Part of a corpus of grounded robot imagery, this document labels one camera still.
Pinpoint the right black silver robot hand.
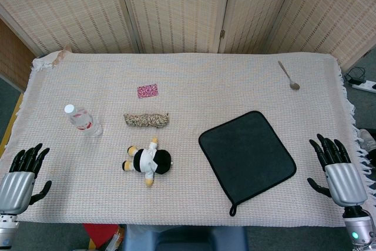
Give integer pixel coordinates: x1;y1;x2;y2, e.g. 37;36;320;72
307;133;368;207

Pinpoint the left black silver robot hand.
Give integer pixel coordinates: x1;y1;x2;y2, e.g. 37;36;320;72
0;143;53;215

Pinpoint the dark grey yellow-backed cloth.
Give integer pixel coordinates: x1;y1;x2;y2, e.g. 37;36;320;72
198;111;297;217

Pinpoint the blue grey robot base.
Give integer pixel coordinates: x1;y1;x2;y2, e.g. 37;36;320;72
122;223;249;251

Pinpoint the white shoe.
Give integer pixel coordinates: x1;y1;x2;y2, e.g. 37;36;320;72
358;129;376;152

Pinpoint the clear plastic water bottle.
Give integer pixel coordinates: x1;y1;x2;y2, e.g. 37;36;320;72
63;104;103;138

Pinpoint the red object under table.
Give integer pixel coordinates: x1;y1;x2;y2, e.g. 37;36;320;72
82;223;120;251

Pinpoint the white power strip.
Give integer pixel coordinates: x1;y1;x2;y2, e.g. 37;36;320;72
351;79;376;93

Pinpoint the metal spoon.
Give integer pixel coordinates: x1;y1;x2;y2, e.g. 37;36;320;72
277;60;301;91

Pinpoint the black white plush doll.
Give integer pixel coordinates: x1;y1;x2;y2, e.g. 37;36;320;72
122;136;173;188

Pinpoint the brown tape patch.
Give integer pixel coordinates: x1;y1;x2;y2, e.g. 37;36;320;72
51;45;73;68

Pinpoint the pink patterned card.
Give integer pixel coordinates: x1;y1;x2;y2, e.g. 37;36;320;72
136;83;160;99

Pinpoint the beige woven fringed tablecloth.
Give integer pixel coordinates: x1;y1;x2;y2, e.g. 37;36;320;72
0;47;374;228

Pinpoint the woven bamboo folding screen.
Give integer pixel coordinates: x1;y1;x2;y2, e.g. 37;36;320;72
0;0;376;71

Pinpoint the braided beige rope bundle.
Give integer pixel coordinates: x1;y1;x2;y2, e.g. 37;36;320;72
123;111;170;130

